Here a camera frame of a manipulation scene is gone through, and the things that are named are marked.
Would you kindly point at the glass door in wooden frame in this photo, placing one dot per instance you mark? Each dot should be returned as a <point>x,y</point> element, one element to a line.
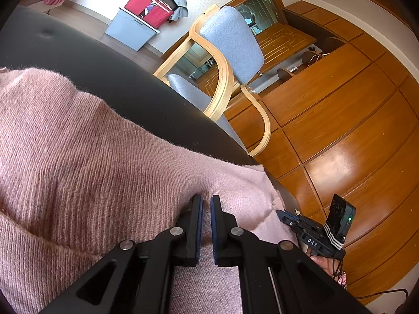
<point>258,3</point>

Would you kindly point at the black leather ottoman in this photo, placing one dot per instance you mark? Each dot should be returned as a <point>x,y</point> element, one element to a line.
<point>98,65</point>

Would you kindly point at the wooden panel door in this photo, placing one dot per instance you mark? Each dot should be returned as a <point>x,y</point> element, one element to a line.
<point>281,42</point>

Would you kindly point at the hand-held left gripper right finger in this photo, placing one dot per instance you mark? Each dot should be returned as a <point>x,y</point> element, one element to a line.
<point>214,232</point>

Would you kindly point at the wooden armchair with grey cushions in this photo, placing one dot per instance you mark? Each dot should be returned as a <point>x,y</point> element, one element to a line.
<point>229,39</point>

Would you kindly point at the person's right forearm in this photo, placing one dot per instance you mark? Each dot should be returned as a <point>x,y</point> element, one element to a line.
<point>342,279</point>

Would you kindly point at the person's right hand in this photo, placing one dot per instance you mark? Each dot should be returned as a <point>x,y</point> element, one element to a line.
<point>324,263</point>

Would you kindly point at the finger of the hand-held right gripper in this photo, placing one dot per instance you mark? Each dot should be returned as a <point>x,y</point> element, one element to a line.
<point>288,216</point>

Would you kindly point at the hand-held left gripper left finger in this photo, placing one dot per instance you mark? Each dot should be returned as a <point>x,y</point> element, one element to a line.
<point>198,229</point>

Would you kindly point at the red fabric bag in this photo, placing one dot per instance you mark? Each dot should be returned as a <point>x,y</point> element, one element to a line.
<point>150,8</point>

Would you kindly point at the wooden wardrobe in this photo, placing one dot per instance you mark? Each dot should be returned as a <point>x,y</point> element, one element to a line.
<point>343,121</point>

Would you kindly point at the pink knit sweater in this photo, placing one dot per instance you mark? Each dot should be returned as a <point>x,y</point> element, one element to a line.
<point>98,170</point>

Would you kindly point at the grey plastic storage box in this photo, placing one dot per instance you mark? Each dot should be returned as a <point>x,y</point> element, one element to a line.
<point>131,29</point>

